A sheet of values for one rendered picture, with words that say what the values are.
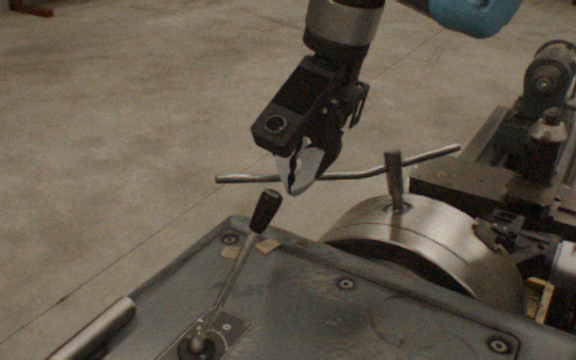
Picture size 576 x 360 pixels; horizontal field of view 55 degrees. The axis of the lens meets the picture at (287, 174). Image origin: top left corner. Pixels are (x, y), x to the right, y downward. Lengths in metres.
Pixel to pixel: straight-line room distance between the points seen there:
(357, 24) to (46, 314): 2.19
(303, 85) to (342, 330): 0.25
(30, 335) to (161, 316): 1.95
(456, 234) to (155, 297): 0.39
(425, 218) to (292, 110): 0.28
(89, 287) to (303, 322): 2.14
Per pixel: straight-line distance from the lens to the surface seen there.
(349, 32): 0.56
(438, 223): 0.75
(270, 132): 0.54
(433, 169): 1.44
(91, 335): 0.55
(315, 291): 0.60
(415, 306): 0.59
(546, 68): 1.83
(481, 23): 0.48
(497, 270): 0.77
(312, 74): 0.59
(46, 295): 2.68
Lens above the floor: 1.65
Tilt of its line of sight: 30 degrees down
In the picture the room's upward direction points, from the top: straight up
